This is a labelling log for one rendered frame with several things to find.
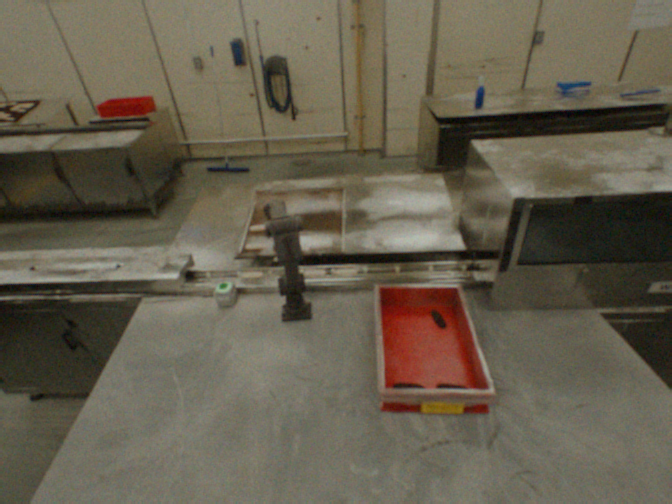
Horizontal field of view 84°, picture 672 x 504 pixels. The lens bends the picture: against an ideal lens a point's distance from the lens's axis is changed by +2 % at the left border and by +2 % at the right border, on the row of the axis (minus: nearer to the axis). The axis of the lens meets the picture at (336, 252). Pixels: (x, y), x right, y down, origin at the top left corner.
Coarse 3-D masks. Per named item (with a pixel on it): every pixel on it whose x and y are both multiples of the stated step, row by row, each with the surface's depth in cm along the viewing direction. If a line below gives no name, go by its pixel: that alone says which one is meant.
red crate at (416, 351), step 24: (384, 312) 143; (408, 312) 143; (384, 336) 134; (408, 336) 133; (432, 336) 132; (456, 336) 131; (384, 360) 125; (408, 360) 124; (432, 360) 124; (456, 360) 123; (432, 384) 116; (456, 384) 116; (384, 408) 110; (408, 408) 109; (480, 408) 107
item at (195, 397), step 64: (192, 320) 148; (256, 320) 145; (320, 320) 143; (512, 320) 136; (576, 320) 134; (128, 384) 125; (192, 384) 123; (256, 384) 121; (320, 384) 120; (512, 384) 115; (576, 384) 114; (640, 384) 112; (64, 448) 108; (128, 448) 107; (192, 448) 106; (256, 448) 104; (320, 448) 103; (384, 448) 102; (448, 448) 101; (512, 448) 100; (576, 448) 99; (640, 448) 98
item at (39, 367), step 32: (0, 256) 199; (32, 256) 197; (64, 256) 194; (0, 320) 175; (32, 320) 174; (64, 320) 173; (96, 320) 172; (128, 320) 172; (608, 320) 141; (640, 320) 141; (0, 352) 189; (32, 352) 188; (64, 352) 187; (96, 352) 186; (640, 352) 151; (0, 384) 205; (32, 384) 204; (64, 384) 203
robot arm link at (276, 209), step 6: (270, 204) 136; (276, 204) 134; (282, 204) 135; (270, 210) 135; (276, 210) 122; (282, 210) 122; (270, 216) 138; (276, 216) 113; (282, 216) 111; (288, 216) 111; (264, 222) 111; (300, 222) 107; (270, 228) 106; (300, 228) 107; (270, 234) 106
